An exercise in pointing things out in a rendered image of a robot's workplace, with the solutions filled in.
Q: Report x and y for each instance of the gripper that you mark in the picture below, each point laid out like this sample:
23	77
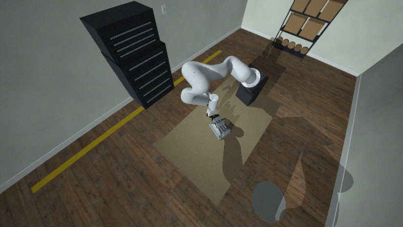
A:
211	113

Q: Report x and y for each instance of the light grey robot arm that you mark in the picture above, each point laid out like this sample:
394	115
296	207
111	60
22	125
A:
200	82

